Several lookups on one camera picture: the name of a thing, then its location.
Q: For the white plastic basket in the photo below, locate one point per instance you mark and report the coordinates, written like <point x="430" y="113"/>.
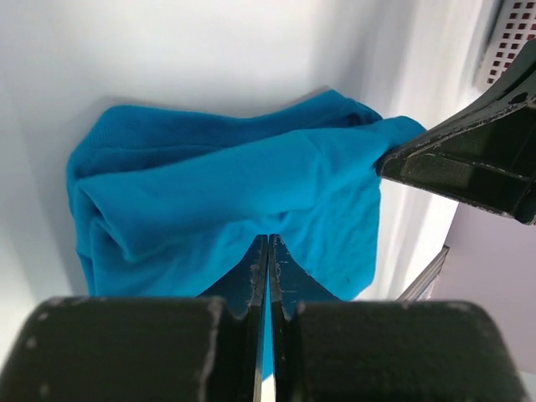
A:
<point x="508" y="42"/>

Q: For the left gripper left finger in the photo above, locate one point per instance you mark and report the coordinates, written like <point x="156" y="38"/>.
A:
<point x="103" y="348"/>

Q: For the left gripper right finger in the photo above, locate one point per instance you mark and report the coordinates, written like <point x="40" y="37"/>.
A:
<point x="327" y="349"/>

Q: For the blue t shirt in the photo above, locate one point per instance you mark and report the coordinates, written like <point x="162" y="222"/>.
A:
<point x="166" y="202"/>

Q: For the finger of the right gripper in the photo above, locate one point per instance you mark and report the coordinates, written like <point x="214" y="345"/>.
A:
<point x="484" y="155"/>

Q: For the right aluminium frame post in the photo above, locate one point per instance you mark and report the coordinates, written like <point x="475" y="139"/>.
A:
<point x="422" y="286"/>

